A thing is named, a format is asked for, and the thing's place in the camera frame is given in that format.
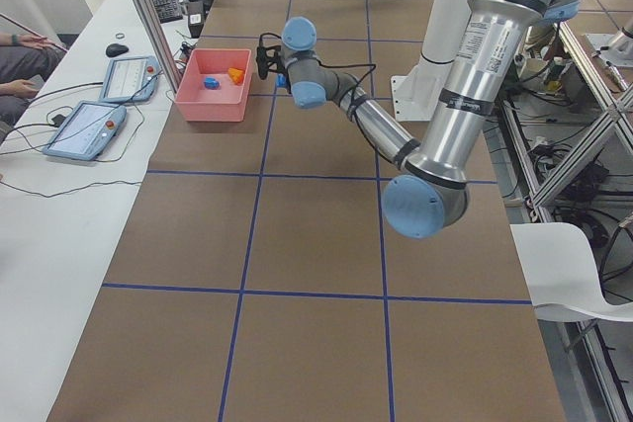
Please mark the near teach pendant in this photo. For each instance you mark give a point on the near teach pendant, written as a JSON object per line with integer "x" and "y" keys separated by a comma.
{"x": 86, "y": 131}

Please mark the black computer mouse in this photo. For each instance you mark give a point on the black computer mouse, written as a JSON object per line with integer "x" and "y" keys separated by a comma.
{"x": 115, "y": 50}

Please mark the long blue toy block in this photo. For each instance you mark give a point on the long blue toy block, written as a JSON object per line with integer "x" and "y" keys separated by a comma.
{"x": 281, "y": 81}

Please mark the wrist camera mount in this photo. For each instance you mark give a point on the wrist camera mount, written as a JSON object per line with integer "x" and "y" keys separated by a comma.
{"x": 266, "y": 59}

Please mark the white chair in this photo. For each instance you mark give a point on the white chair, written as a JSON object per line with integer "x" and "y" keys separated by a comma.
{"x": 561, "y": 274}

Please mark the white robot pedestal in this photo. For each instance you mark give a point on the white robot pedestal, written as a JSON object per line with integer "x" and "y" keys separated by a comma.
{"x": 415, "y": 95}

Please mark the black keyboard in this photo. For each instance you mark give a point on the black keyboard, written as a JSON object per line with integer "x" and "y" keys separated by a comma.
{"x": 167, "y": 10}

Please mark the person's hand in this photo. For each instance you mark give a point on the person's hand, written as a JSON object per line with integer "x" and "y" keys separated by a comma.
{"x": 36, "y": 42}

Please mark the far teach pendant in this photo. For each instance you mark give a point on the far teach pendant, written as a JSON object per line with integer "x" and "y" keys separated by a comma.
{"x": 130, "y": 79}

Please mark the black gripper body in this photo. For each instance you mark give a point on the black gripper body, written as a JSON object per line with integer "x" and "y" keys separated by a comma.
{"x": 283, "y": 74}

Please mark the teach pendant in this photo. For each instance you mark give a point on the teach pendant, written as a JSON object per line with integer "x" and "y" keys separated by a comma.
{"x": 130, "y": 79}
{"x": 86, "y": 131}

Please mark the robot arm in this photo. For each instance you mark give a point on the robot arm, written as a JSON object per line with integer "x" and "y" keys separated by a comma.
{"x": 431, "y": 192}

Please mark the pink plastic box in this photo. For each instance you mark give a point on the pink plastic box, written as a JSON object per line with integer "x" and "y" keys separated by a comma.
{"x": 226, "y": 104}

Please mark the aluminium frame post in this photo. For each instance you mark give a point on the aluminium frame post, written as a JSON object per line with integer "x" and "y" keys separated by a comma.
{"x": 161, "y": 48}

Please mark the orange toy block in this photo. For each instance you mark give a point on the orange toy block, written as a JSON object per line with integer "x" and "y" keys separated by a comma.
{"x": 236, "y": 75}

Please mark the small blue toy block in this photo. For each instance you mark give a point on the small blue toy block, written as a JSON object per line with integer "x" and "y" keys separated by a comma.
{"x": 211, "y": 83}

